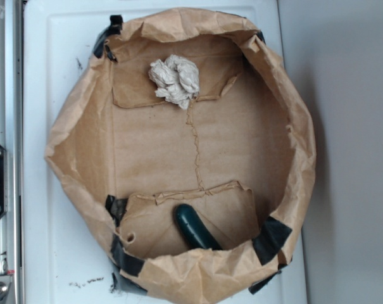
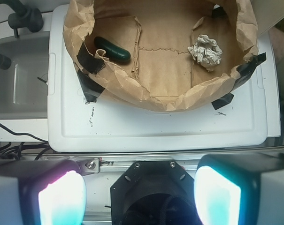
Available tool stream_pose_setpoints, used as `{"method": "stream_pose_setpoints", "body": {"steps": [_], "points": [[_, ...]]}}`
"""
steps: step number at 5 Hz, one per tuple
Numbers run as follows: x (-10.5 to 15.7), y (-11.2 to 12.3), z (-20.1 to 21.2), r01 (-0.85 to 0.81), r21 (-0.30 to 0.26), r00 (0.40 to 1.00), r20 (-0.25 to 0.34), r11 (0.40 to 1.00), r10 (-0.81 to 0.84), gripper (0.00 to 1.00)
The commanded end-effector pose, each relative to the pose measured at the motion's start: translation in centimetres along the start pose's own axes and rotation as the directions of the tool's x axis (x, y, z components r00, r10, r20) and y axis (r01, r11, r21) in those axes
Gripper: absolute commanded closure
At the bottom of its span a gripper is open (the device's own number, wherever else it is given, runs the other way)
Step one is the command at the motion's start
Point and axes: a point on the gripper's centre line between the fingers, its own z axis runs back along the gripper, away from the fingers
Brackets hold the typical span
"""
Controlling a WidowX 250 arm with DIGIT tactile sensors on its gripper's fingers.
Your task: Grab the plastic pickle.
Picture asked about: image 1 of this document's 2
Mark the crumpled white paper ball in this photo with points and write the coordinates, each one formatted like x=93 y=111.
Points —
x=177 y=80

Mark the metal frame with black bracket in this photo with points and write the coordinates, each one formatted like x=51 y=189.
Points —
x=11 y=282

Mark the brown paper bag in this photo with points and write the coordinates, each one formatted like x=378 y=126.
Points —
x=242 y=155

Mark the dark green plastic pickle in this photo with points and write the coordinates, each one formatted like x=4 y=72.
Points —
x=192 y=228

